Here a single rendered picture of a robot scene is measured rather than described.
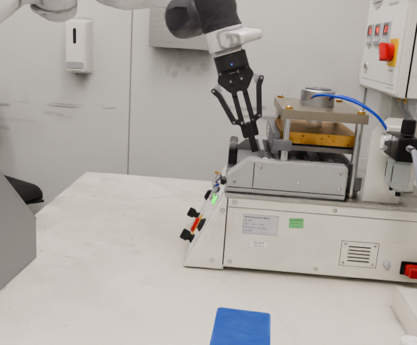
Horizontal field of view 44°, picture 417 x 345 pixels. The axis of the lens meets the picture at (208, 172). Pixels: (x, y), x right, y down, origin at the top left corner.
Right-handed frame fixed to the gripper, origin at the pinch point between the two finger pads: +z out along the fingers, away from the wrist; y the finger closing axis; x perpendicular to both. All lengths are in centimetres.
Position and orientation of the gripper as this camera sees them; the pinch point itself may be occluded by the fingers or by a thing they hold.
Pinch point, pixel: (251, 136)
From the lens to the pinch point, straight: 123.2
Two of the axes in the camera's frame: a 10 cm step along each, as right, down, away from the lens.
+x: -0.6, 2.4, -9.7
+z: 2.7, 9.4, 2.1
